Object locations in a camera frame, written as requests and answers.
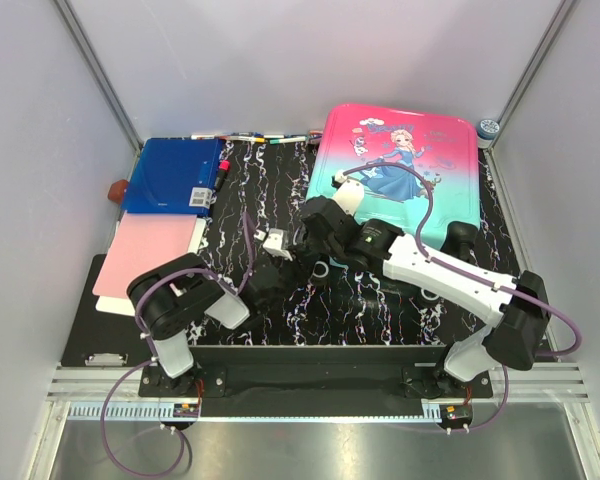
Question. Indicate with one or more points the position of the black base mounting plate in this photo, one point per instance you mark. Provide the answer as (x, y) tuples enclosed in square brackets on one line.
[(410, 371)]

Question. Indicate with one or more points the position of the aluminium rail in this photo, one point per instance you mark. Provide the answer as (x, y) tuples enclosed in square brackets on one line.
[(116, 395)]

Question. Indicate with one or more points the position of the brown red round object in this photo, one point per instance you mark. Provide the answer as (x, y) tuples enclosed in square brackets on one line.
[(117, 191)]

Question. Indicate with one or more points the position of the blue folder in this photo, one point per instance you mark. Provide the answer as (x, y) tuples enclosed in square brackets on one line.
[(174, 176)]

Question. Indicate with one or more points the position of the red capped black marker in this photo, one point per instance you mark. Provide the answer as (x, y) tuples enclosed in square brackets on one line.
[(222, 173)]

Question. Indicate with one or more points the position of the black clipboard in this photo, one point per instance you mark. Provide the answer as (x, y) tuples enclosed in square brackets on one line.
[(100, 338)]

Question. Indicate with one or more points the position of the pink teal hardshell suitcase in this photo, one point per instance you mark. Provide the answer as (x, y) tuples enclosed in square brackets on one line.
[(419, 171)]

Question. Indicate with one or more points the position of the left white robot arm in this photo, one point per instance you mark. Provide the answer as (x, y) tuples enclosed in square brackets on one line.
[(169, 298)]

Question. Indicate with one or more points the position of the blue lidded small jar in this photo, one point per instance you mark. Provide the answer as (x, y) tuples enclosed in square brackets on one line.
[(487, 131)]

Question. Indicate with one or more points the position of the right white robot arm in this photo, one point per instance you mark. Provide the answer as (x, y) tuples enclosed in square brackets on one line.
[(514, 310)]

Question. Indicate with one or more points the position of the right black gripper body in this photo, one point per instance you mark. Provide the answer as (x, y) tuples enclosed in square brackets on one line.
[(306, 239)]

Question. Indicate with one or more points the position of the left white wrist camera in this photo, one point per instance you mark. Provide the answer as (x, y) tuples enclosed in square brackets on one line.
[(275, 242)]

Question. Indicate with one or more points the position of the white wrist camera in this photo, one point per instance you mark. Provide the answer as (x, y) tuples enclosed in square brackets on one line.
[(275, 242), (349, 193)]

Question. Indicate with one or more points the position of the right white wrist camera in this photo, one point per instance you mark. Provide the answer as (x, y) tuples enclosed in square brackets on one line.
[(349, 193)]

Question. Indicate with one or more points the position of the colourful marker pen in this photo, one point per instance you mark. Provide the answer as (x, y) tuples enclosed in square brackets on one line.
[(245, 137)]

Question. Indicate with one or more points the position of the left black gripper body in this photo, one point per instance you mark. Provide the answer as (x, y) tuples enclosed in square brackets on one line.
[(287, 272)]

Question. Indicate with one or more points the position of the teal capped marker pen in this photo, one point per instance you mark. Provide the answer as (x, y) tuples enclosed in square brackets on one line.
[(284, 139)]

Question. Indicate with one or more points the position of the pink white board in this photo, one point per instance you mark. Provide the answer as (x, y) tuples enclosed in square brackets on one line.
[(143, 242)]

